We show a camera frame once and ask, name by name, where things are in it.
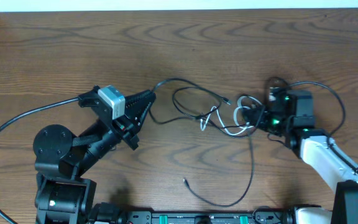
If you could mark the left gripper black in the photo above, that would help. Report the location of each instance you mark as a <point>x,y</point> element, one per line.
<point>123,131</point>

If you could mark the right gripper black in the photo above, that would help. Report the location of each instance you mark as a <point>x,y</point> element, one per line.
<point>259,122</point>

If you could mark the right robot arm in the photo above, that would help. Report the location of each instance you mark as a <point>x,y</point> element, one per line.
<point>345,209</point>

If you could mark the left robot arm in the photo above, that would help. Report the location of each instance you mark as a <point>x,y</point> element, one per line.
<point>63,195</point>

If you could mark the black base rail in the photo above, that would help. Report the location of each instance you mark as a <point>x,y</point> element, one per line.
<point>107,213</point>

